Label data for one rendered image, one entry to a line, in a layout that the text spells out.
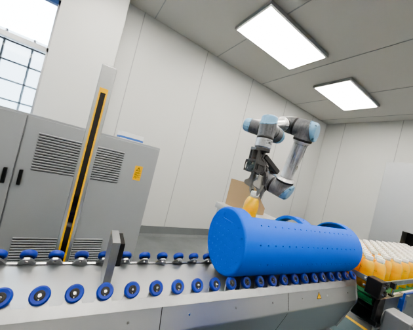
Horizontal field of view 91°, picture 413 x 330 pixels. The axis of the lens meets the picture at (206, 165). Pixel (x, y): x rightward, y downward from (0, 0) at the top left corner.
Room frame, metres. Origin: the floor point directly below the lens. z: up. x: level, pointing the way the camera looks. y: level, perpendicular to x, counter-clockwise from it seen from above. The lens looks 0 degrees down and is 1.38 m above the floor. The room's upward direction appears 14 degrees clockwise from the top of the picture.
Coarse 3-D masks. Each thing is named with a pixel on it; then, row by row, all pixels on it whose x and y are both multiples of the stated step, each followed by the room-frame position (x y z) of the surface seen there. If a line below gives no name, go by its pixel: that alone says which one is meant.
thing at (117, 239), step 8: (112, 232) 0.69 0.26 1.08; (112, 240) 0.64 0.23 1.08; (120, 240) 0.65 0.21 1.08; (112, 248) 0.63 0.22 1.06; (120, 248) 0.64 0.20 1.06; (112, 256) 0.63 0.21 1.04; (120, 256) 0.64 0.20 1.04; (104, 264) 0.68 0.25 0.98; (112, 264) 0.63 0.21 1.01; (120, 264) 0.65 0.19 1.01; (104, 272) 0.63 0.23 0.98; (112, 272) 0.63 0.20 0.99; (104, 280) 0.63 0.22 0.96
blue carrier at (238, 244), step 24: (216, 216) 0.96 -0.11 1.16; (240, 216) 0.82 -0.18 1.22; (288, 216) 1.09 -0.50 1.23; (216, 240) 0.92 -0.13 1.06; (240, 240) 0.79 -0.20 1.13; (264, 240) 0.80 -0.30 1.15; (288, 240) 0.87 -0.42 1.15; (312, 240) 0.96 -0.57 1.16; (336, 240) 1.06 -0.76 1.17; (216, 264) 0.88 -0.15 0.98; (240, 264) 0.76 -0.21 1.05; (264, 264) 0.81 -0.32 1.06; (288, 264) 0.88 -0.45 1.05; (312, 264) 0.95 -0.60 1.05; (336, 264) 1.05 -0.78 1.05
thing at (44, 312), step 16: (208, 288) 0.75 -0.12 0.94; (240, 288) 0.81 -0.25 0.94; (256, 288) 0.85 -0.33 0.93; (272, 288) 0.89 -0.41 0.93; (288, 288) 0.93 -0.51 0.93; (304, 288) 0.98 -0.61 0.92; (320, 288) 1.03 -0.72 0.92; (48, 304) 0.52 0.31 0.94; (64, 304) 0.53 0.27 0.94; (80, 304) 0.55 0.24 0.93; (96, 304) 0.57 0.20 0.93; (112, 304) 0.58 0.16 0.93; (128, 304) 0.60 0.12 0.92; (144, 304) 0.62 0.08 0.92; (160, 304) 0.64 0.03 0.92; (176, 304) 0.67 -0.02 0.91; (0, 320) 0.47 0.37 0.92; (16, 320) 0.48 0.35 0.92; (32, 320) 0.49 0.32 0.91
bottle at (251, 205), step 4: (248, 196) 0.93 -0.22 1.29; (252, 196) 0.91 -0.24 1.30; (248, 200) 0.91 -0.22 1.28; (252, 200) 0.90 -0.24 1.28; (256, 200) 0.91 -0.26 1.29; (244, 204) 0.93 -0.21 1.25; (248, 204) 0.91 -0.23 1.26; (252, 204) 0.90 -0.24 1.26; (256, 204) 0.90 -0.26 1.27; (244, 208) 0.92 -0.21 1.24; (248, 208) 0.90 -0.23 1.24; (252, 208) 0.90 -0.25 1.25; (256, 208) 0.91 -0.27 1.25; (248, 212) 0.91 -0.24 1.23; (252, 212) 0.90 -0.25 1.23; (256, 212) 0.92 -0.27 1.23; (252, 216) 0.91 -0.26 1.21
